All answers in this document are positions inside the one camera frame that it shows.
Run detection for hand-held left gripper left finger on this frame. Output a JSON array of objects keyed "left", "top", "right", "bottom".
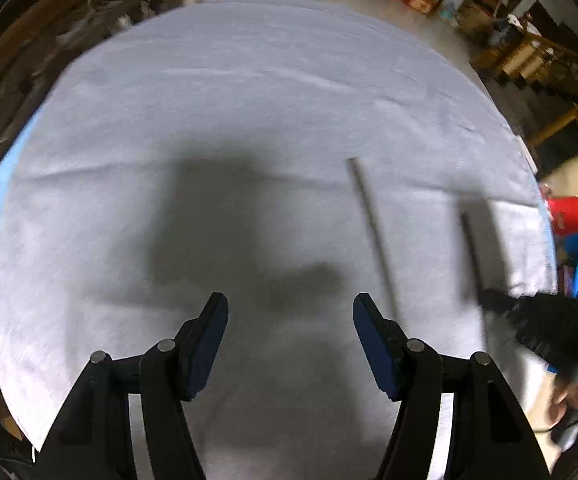
[{"left": 34, "top": 292, "right": 230, "bottom": 480}]

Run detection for dark wooden cabinet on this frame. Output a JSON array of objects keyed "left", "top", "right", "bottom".
[{"left": 0, "top": 0, "right": 185, "bottom": 126}]

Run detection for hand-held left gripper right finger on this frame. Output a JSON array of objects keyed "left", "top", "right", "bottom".
[{"left": 353, "top": 293, "right": 552, "bottom": 480}]

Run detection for metal chopstick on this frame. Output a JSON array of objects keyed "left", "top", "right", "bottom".
[{"left": 346, "top": 158, "right": 400, "bottom": 321}]

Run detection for wooden furniture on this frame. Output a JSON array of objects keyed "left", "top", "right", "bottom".
[{"left": 456, "top": 0, "right": 578, "bottom": 151}]

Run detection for red bucket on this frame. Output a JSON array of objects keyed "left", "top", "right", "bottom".
[{"left": 544, "top": 195, "right": 578, "bottom": 236}]

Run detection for grey fleece table cloth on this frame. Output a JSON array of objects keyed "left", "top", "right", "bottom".
[{"left": 0, "top": 0, "right": 557, "bottom": 480}]

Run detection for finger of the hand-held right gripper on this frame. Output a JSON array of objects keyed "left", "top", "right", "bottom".
[{"left": 480, "top": 287, "right": 522, "bottom": 318}]

